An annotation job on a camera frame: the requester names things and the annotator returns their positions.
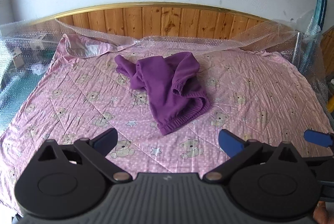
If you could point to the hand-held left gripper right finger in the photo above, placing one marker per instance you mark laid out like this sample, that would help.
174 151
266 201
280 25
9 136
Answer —
229 144

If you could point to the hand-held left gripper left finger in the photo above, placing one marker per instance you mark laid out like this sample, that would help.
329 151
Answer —
107 139

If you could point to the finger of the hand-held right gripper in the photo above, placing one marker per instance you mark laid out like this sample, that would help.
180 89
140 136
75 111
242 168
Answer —
317 137
323 161

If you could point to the purple fleece sweater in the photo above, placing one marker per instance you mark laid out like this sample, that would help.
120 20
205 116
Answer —
161 83

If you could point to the person's right forearm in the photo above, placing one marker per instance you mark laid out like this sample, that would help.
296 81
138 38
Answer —
325 213

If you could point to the pink bear-print blanket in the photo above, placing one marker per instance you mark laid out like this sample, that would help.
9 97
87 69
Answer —
78 77

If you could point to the white plastic bag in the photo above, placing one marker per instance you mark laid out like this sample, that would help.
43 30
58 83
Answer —
39 70

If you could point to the wooden side panel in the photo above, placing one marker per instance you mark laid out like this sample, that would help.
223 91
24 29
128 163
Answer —
328 41

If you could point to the cardboard box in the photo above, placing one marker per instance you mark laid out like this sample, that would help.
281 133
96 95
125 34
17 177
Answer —
18 59

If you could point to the teal framed panel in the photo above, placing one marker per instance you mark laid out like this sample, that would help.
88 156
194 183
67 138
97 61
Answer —
321 9

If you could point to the wooden headboard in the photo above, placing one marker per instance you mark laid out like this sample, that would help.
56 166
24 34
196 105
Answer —
156 20

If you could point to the clear bubble wrap sheet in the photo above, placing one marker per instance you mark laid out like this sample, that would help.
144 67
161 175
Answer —
26 38

